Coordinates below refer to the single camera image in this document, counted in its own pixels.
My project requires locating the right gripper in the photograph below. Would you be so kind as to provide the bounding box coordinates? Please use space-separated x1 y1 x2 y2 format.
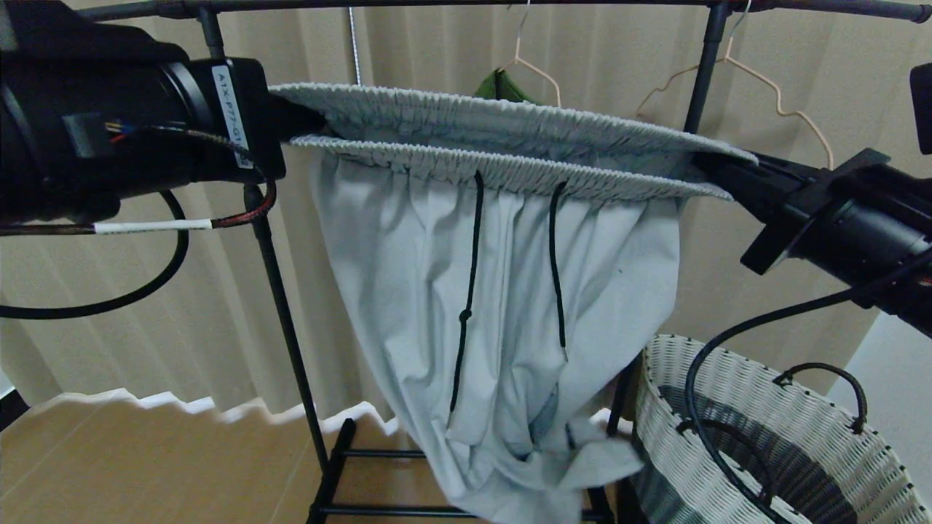
741 149 932 336

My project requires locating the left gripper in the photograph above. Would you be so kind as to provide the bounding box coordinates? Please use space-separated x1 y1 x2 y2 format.
0 58 286 223

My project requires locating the pink clothes hanger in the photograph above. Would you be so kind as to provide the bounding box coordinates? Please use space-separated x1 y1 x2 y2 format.
636 0 834 170
497 0 563 108

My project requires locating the pale grey garment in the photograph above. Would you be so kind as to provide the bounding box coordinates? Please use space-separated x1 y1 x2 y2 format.
269 82 758 524

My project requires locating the green long-sleeved shirt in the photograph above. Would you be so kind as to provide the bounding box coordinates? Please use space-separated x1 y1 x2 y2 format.
473 68 540 106

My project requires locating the white laundry basket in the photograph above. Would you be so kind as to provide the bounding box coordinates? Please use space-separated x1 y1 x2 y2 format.
632 333 929 524

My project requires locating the black clothes rack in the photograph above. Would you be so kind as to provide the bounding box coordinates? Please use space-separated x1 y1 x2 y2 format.
76 0 932 524

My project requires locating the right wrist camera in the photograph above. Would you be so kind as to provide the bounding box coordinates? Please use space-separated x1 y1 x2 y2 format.
910 62 932 155

